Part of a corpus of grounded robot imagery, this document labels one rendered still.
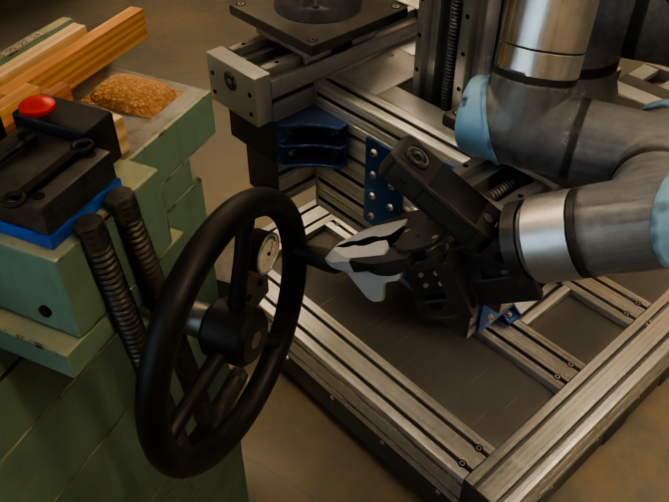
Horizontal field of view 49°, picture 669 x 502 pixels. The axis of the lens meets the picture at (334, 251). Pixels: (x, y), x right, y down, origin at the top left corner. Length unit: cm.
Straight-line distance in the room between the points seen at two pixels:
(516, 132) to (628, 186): 12
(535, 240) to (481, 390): 88
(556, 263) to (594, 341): 100
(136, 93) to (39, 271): 33
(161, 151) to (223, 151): 159
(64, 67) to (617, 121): 62
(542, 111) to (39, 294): 45
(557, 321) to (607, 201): 104
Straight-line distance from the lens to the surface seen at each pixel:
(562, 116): 67
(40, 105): 68
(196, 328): 72
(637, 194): 59
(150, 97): 89
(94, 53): 98
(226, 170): 235
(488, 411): 143
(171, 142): 87
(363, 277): 71
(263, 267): 103
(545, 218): 60
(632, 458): 171
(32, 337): 68
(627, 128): 67
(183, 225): 93
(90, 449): 94
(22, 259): 63
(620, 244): 59
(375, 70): 133
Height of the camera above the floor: 134
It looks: 41 degrees down
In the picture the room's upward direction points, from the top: straight up
